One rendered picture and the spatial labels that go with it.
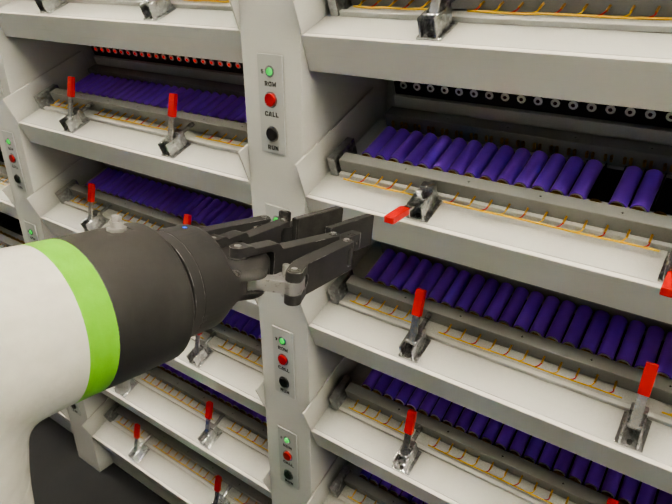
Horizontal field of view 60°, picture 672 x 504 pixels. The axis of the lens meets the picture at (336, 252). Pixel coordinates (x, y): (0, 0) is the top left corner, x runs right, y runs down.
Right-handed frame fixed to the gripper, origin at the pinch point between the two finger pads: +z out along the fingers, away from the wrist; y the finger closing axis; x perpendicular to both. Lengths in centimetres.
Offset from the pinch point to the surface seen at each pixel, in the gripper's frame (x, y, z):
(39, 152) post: -8, -86, 20
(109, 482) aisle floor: -92, -81, 29
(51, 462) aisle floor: -93, -100, 24
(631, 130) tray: 10.1, 18.1, 30.8
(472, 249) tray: -3.6, 7.3, 16.6
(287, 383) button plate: -33.5, -19.9, 20.3
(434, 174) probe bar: 3.0, -0.1, 20.4
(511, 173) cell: 4.2, 7.9, 23.6
